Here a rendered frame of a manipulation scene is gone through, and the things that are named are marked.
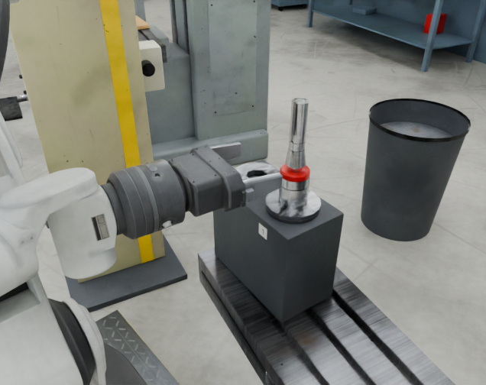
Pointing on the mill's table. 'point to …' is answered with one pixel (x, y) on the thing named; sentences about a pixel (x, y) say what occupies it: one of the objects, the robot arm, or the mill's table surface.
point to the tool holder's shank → (297, 135)
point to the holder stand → (280, 247)
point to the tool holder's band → (295, 174)
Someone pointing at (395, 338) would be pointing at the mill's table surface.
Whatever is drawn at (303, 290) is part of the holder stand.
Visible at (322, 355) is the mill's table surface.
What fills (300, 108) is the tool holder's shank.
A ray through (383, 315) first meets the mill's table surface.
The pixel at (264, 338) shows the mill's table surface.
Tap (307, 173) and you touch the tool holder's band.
